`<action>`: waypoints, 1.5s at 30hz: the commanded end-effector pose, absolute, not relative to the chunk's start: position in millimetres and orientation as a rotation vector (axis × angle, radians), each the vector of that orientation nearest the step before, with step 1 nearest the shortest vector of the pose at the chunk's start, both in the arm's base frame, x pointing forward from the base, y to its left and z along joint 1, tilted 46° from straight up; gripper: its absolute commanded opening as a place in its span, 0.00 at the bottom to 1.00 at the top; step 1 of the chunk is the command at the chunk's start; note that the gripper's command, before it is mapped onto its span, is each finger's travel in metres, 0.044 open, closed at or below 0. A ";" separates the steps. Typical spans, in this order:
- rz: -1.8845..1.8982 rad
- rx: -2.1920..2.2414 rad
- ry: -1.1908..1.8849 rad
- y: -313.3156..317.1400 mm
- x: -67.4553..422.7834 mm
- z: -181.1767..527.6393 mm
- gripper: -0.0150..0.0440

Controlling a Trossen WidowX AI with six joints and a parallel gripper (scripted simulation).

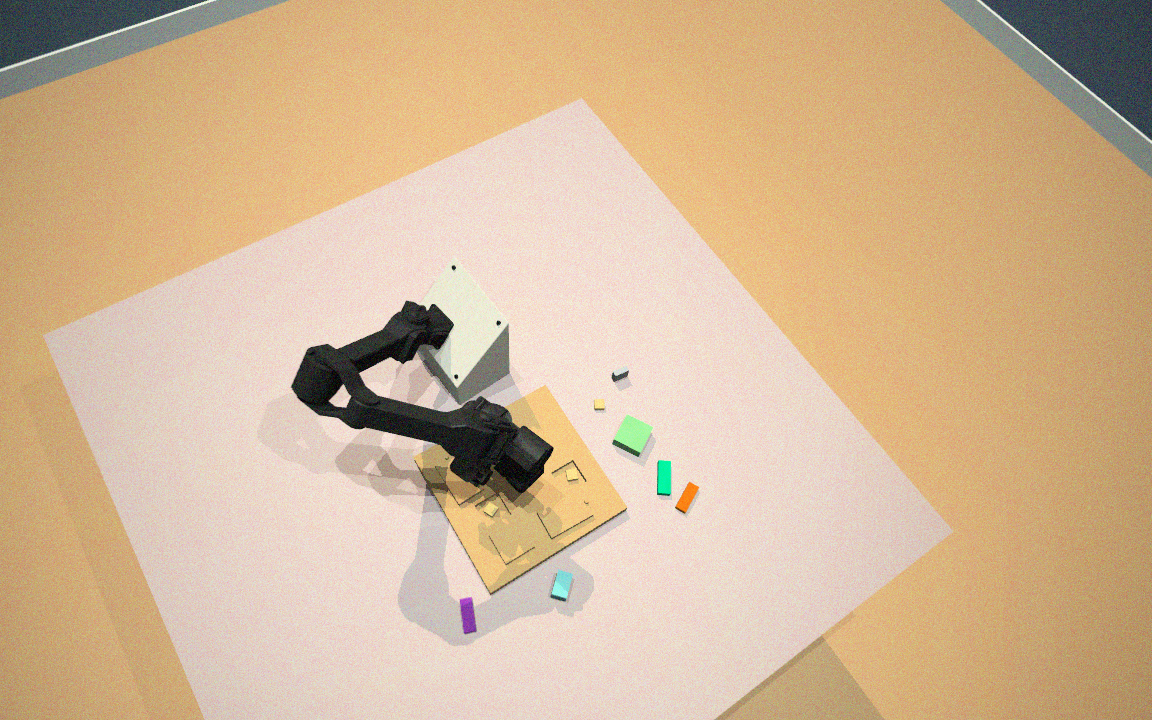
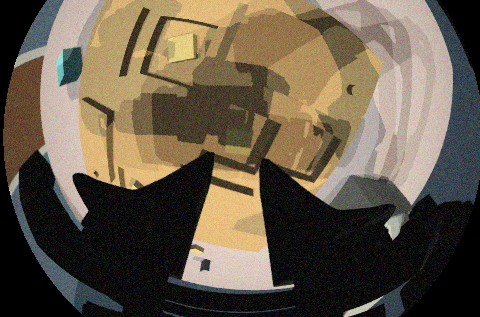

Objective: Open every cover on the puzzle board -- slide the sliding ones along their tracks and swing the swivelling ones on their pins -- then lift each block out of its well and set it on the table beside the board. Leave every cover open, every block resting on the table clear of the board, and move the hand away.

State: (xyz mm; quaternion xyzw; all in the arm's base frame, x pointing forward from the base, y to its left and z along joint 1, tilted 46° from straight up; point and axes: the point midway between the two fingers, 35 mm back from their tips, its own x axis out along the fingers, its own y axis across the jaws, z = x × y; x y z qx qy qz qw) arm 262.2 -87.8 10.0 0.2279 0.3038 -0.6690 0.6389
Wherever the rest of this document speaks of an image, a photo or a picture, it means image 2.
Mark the teal block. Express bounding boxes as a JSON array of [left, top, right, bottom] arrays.
[[56, 46, 83, 86]]

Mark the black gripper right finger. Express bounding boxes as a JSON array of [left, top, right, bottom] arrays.
[[259, 158, 396, 286]]

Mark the tan puzzle board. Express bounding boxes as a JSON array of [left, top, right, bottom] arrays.
[[79, 0, 383, 252]]

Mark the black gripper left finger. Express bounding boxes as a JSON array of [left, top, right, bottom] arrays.
[[72, 152, 215, 280]]

